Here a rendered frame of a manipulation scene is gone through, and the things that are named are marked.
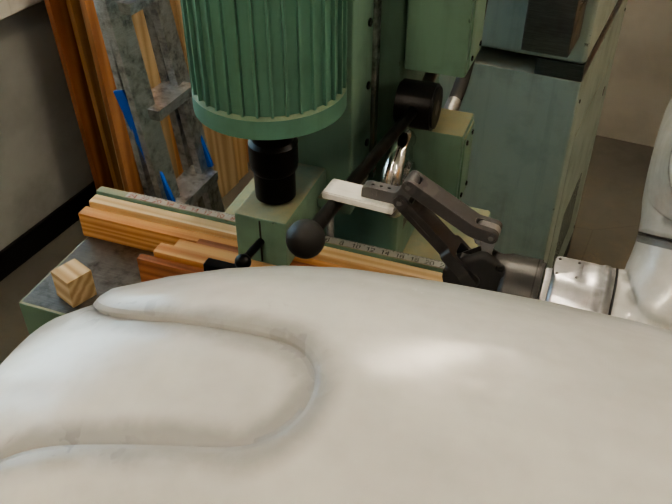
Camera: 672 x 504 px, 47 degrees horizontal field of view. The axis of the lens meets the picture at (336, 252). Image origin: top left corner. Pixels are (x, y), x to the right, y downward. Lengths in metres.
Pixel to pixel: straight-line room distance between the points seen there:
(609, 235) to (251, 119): 2.09
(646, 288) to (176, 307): 0.57
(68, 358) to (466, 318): 0.08
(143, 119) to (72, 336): 1.67
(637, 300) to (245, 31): 0.44
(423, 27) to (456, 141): 0.15
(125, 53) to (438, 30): 0.95
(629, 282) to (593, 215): 2.17
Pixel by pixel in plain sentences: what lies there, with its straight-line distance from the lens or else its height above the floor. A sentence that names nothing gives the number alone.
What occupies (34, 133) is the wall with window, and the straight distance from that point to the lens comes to 2.63.
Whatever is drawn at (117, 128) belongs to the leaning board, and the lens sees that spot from 2.45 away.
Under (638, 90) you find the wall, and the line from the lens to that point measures 3.29.
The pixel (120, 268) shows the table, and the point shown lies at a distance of 1.11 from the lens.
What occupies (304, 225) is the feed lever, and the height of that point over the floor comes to 1.19.
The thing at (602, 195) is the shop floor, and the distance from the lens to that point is 3.00.
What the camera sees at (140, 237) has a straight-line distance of 1.13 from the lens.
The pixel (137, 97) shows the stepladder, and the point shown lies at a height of 0.78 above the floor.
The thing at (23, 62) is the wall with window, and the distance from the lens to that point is 2.55.
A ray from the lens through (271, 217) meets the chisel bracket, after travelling 0.94.
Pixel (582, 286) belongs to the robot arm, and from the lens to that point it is 0.71.
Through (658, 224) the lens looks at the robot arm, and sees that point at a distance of 0.71.
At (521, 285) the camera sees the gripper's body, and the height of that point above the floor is 1.13.
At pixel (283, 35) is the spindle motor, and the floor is 1.28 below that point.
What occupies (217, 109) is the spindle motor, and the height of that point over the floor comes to 1.19.
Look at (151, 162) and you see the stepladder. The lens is 1.87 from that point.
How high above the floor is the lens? 1.58
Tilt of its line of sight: 38 degrees down
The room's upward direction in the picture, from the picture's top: straight up
